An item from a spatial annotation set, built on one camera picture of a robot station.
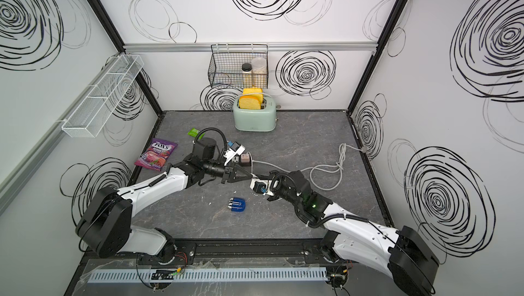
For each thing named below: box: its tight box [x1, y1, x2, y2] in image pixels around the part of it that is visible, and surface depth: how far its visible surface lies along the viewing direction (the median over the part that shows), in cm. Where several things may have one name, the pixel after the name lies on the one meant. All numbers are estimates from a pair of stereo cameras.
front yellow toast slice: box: [238, 95, 262, 110], surface depth 99 cm
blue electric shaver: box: [227, 197, 247, 213], surface depth 84 cm
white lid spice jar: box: [251, 56, 268, 89], surface depth 86 cm
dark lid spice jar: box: [241, 62, 253, 88], surface depth 87 cm
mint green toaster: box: [233, 96, 279, 133], surface depth 107 cm
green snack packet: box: [186, 127, 205, 140], surface depth 111 cm
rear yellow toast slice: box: [242, 87, 264, 104], surface depth 103 cm
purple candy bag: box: [133, 137, 179, 172], surface depth 100 cm
